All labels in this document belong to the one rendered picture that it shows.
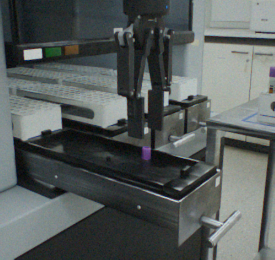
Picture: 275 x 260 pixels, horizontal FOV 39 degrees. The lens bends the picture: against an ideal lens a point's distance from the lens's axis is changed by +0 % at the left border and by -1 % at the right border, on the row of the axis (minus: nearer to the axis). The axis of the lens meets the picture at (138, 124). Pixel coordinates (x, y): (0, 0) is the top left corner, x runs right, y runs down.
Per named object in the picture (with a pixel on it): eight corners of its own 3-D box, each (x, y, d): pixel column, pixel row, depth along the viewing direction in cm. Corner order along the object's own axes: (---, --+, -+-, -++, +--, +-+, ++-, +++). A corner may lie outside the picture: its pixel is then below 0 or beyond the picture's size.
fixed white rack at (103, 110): (16, 112, 98) (15, 88, 96) (47, 105, 105) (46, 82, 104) (104, 133, 81) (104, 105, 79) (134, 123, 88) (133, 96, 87)
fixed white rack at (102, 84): (61, 101, 109) (60, 80, 108) (86, 95, 117) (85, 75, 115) (147, 118, 92) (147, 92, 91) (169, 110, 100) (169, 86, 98)
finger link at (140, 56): (155, 29, 60) (150, 27, 59) (143, 100, 61) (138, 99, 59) (135, 29, 62) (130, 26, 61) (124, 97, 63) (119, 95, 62)
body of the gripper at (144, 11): (143, -9, 65) (143, 46, 68) (110, -12, 58) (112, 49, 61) (181, -11, 61) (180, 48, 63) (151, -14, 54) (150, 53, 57)
